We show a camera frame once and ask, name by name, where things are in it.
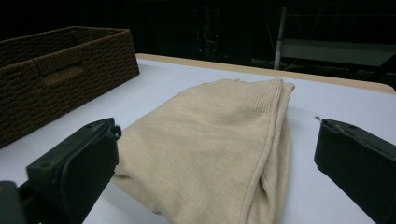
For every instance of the white-legged desk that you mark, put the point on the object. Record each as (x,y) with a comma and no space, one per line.
(336,51)

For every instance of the beige knitted sweater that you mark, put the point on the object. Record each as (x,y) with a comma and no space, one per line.
(205,146)

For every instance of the brown woven basket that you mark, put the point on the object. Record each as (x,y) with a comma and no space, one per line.
(62,81)

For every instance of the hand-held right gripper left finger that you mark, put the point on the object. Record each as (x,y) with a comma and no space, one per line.
(77,168)

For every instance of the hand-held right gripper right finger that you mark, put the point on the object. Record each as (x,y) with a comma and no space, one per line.
(358,161)

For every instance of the white table sheet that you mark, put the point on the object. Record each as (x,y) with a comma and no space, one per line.
(323,102)

